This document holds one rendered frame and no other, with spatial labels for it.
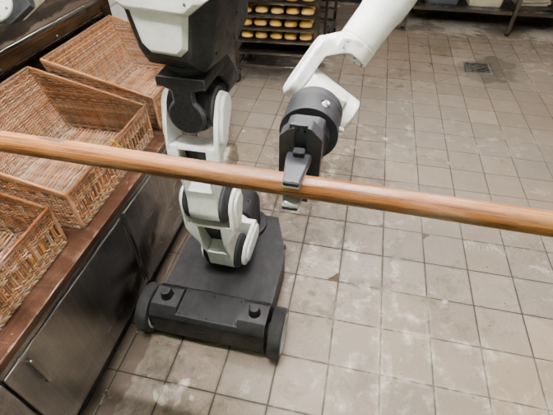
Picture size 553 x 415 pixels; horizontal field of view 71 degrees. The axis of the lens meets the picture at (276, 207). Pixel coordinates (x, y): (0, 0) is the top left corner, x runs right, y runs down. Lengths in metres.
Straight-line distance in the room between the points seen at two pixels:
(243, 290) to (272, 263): 0.18
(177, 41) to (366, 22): 0.44
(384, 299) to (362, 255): 0.26
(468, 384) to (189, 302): 1.11
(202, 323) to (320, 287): 0.59
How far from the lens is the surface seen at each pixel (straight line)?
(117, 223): 1.48
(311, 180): 0.48
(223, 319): 1.53
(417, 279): 1.97
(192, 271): 1.71
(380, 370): 1.69
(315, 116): 0.54
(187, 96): 1.03
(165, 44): 0.96
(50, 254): 1.34
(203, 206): 1.26
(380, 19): 0.67
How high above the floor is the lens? 1.51
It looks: 44 degrees down
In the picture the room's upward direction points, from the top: straight up
